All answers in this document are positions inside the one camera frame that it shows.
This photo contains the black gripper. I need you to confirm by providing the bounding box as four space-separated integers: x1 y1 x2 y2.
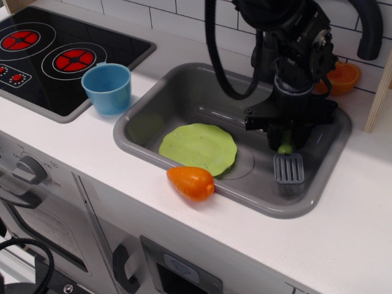
244 85 337 151

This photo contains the green and grey toy spatula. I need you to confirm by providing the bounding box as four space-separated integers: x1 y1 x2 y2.
274 130 305 184

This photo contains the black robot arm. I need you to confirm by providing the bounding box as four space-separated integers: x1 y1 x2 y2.
235 1 337 151

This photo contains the green toy plate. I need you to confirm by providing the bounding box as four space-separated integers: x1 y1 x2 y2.
159 123 238 176

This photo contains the grey sink basin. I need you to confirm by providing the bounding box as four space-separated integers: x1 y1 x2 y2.
113 63 352 219

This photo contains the orange toy pumpkin half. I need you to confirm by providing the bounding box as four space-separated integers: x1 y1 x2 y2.
326 61 361 96

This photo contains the wooden side panel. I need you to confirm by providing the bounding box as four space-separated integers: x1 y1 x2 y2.
364 67 391 134

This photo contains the dark grey faucet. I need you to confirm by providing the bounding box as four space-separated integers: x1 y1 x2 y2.
349 0 383 61

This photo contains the orange toy carrot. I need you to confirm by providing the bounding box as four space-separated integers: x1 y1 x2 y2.
166 167 215 202

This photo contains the blue plastic cup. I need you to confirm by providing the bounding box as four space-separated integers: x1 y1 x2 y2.
81 62 132 115

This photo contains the grey dishwasher panel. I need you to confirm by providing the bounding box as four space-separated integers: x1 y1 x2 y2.
140 236 223 294

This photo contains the black toy stovetop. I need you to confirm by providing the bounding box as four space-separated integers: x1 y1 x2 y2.
1 6 156 123

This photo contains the toy oven door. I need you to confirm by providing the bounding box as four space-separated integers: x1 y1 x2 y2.
1 134 119 293

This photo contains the grey oven knob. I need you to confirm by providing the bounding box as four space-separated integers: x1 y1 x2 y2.
12 156 47 185

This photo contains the black braided cable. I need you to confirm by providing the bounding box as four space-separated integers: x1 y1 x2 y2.
204 0 265 100

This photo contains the black cabinet handle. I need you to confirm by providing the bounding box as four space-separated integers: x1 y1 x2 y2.
112 244 140 294

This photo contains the grey oven door handle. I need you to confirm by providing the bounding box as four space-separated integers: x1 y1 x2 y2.
1 171 42 209

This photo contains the black cable lower left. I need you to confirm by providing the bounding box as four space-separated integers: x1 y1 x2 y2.
0 238 55 294

